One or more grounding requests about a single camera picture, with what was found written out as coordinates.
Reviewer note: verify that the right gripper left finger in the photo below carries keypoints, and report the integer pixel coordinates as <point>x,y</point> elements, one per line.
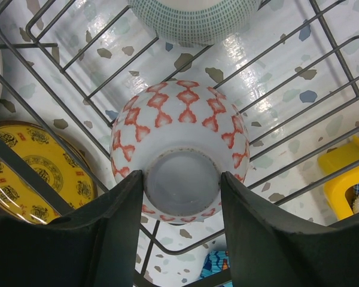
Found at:
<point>95,245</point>

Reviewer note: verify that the right yellow patterned plate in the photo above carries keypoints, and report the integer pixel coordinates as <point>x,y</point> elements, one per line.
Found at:
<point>52,163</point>

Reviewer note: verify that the yellow plastic bin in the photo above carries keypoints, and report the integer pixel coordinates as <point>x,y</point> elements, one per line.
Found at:
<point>339,191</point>

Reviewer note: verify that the light blue bowl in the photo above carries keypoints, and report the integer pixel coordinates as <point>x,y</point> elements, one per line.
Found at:
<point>194,23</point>

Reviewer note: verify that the blue patterned cloth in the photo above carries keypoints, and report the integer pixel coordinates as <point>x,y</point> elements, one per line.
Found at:
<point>215,262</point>

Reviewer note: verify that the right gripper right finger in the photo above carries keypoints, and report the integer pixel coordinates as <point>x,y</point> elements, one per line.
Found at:
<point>269,246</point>

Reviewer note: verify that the blue patterned bowl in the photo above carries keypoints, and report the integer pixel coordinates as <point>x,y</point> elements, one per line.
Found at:
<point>182,136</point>

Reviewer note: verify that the wire dish rack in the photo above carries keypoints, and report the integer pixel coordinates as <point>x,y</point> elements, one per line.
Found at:
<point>292,72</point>

